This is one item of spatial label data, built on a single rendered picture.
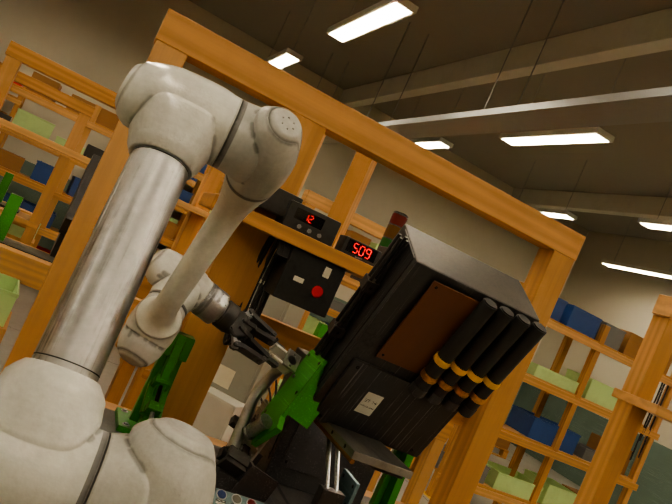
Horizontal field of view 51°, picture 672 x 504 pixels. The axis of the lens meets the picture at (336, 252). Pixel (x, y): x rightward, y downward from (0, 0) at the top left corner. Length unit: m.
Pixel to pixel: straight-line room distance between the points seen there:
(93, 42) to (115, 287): 10.71
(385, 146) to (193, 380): 0.88
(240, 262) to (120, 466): 1.07
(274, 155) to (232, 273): 0.84
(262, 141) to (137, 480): 0.57
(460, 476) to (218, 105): 1.60
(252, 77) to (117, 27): 9.83
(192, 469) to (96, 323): 0.25
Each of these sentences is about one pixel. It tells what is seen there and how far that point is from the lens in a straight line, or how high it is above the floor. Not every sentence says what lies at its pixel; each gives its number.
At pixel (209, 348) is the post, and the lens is 2.04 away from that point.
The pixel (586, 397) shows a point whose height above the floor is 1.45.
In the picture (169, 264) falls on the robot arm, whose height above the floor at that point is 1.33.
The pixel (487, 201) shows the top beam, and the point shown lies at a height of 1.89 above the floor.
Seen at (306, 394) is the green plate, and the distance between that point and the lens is 1.75.
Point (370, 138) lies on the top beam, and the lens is 2.11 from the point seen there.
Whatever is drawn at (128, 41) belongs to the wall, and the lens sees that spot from 11.80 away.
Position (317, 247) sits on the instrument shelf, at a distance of 1.94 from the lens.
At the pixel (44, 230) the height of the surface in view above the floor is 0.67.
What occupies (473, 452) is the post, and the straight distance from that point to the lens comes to 2.44.
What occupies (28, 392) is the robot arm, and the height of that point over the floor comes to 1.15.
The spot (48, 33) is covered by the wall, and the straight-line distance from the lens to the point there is 11.76.
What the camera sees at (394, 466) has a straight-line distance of 1.67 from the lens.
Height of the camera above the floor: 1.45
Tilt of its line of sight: 2 degrees up
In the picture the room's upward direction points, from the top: 24 degrees clockwise
